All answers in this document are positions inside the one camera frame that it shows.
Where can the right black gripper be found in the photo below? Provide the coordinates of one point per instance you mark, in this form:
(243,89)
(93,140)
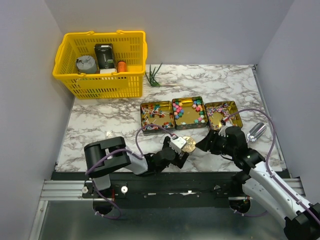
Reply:
(205,144)

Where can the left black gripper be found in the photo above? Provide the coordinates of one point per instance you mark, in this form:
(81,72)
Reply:
(177,161)

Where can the round jar lid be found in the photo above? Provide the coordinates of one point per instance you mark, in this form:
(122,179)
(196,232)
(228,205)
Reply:
(190,145)

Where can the tin of rainbow lollipops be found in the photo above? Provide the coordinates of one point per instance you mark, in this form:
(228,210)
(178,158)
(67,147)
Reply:
(217,111)

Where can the tin of star candies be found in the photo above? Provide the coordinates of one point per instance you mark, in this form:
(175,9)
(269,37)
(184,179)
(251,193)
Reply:
(189,113)

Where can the tin of dark lollipops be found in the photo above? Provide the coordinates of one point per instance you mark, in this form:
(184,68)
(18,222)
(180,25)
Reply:
(155,114)

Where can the silver metal scoop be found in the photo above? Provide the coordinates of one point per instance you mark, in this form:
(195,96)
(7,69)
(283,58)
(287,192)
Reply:
(256,132)

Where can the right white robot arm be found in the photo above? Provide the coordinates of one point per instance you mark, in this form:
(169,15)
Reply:
(299,218)

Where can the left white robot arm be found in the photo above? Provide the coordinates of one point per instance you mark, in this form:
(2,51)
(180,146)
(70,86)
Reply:
(107,156)

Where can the green onion sprig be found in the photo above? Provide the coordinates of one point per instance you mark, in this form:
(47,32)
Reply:
(151,78)

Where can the orange bottle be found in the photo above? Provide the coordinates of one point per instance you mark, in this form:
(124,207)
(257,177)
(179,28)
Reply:
(121,67)

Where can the white box in basket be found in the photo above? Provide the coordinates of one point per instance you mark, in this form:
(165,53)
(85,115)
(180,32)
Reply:
(107,71)

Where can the yellow plastic shopping basket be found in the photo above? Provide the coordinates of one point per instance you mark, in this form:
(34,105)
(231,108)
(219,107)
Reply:
(128,46)

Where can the black carton box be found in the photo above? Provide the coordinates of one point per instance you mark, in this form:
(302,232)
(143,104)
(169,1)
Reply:
(105,56)

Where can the grey crumpled can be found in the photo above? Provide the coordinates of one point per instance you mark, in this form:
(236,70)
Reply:
(86,64)

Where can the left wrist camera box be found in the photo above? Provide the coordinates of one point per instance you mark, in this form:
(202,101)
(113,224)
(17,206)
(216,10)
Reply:
(177,144)

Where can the black mounting base rail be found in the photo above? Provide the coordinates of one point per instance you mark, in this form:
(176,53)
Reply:
(162,190)

